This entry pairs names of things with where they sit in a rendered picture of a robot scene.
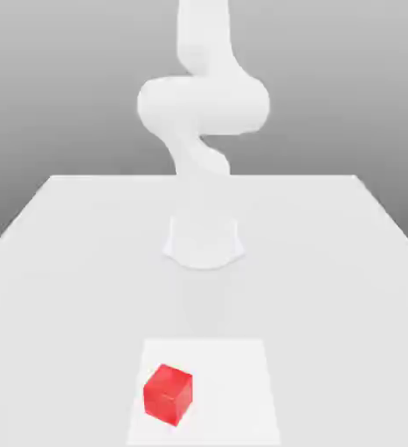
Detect small red cube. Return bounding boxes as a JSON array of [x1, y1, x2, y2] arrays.
[[142, 363, 194, 428]]

